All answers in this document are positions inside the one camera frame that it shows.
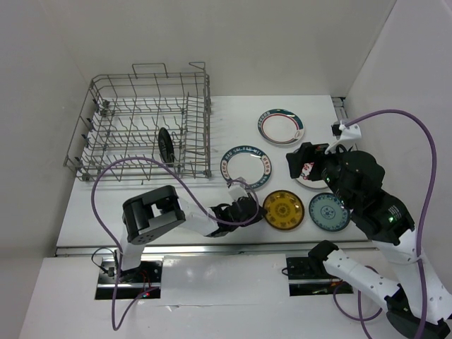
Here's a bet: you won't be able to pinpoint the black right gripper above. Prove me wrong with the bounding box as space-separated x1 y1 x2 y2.
284 136 353 207

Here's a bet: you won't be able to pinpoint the yellow patterned plate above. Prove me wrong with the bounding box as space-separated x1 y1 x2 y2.
263 190 305 231

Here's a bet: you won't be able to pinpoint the black round plate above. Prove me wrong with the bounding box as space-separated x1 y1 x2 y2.
157 127 175 167

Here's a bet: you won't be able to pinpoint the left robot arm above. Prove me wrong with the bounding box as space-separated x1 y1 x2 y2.
114 185 267 283

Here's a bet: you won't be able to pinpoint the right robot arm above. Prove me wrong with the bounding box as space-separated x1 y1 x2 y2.
286 143 451 338

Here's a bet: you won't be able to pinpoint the white plate red characters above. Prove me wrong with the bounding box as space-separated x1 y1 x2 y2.
295 162 328 190

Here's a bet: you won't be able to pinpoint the white plate teal red rim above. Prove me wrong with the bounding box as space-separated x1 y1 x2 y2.
257 109 305 146

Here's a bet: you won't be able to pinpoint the white plate teal lettered rim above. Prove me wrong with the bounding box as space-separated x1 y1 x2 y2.
220 145 273 190

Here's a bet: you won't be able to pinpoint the blue white patterned plate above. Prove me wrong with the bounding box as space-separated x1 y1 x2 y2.
308 193 351 232

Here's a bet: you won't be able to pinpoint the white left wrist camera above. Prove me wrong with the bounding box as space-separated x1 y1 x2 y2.
227 177 251 201

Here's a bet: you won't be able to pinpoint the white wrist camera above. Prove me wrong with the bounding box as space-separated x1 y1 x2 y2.
227 177 251 201
324 120 362 155

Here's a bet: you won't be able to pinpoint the silver aluminium front rail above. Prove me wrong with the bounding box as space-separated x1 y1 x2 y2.
54 241 378 257

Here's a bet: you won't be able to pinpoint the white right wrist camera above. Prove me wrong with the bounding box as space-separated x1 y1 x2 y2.
324 120 362 155

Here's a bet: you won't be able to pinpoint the silver aluminium side rail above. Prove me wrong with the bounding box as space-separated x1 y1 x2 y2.
331 97 348 119

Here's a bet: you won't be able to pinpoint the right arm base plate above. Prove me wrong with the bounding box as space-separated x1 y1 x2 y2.
281 257 353 297

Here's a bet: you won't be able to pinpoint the grey wire dish rack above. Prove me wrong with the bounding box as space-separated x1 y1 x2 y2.
63 61 212 182

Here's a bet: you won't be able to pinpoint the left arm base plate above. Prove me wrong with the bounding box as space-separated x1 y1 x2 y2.
90 247 163 300

